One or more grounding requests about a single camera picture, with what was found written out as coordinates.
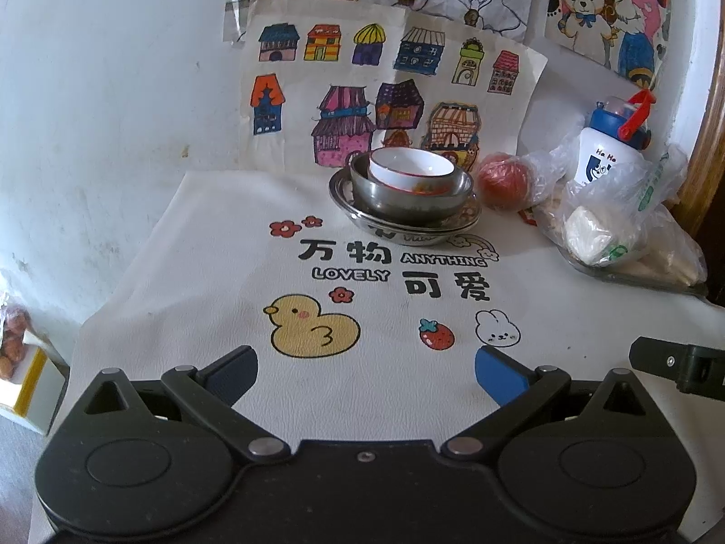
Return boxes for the bag of small fruits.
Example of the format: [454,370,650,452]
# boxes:
[0,302,33,384]

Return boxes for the clear plastic bag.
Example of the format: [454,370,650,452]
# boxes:
[520,141,585,223]

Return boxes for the steel plate with label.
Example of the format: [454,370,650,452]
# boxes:
[329,168,482,228]

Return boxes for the large white red-rimmed bowl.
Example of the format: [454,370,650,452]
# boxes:
[367,146,458,196]

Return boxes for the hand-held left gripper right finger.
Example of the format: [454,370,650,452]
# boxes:
[440,345,648,462]

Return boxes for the red tomato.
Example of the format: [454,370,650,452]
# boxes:
[475,151,531,211]

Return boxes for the coloured houses drawing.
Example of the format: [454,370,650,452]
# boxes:
[237,0,550,174]

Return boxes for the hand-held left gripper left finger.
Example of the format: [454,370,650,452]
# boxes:
[82,345,291,462]

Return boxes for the stainless steel bowl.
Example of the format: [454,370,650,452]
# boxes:
[349,151,474,222]

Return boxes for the wooden frame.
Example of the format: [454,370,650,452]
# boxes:
[673,0,725,240]

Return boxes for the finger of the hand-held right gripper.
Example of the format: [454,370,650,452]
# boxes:
[629,335,725,401]

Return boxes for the plastic bag with green print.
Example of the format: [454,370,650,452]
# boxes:
[558,144,690,268]

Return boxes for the white blue water bottle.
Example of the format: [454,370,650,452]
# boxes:
[569,90,656,189]

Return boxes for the girl with teddy bear drawing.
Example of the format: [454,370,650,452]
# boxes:
[543,0,676,92]

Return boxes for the white box with yellow edge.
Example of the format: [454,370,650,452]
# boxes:
[0,331,70,437]

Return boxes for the white printed table mat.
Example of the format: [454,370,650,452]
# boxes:
[28,170,725,544]

